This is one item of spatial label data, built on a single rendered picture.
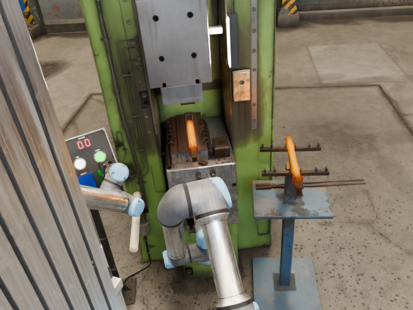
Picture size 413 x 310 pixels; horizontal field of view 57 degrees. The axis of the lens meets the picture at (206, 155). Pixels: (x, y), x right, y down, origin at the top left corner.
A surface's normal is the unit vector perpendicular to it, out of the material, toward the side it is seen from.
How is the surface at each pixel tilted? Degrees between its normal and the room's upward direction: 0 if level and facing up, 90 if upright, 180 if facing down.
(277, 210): 0
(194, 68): 90
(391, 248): 0
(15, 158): 90
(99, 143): 60
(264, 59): 90
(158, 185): 90
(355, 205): 0
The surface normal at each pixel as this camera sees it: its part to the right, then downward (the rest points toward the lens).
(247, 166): 0.11, 0.55
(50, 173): 0.94, 0.14
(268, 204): -0.07, -0.83
